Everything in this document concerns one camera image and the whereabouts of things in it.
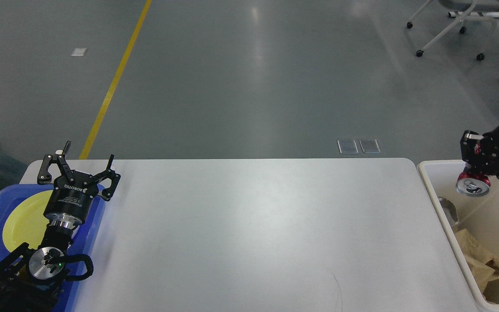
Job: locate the crushed red can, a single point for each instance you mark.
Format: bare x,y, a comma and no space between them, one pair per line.
473,185

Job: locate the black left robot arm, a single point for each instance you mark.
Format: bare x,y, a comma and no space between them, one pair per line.
32,279

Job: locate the large brown paper bag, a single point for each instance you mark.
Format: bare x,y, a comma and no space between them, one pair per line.
483,264

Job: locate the white office chair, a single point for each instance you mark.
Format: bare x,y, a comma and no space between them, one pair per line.
465,11

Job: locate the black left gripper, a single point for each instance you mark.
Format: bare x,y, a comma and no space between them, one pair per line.
69,203

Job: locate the yellow plastic plate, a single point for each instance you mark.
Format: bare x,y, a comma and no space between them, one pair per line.
27,222

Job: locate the blue plastic tray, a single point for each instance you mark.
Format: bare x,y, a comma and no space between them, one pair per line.
12,196

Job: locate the white plastic bin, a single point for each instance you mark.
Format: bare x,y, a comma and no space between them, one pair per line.
479,215

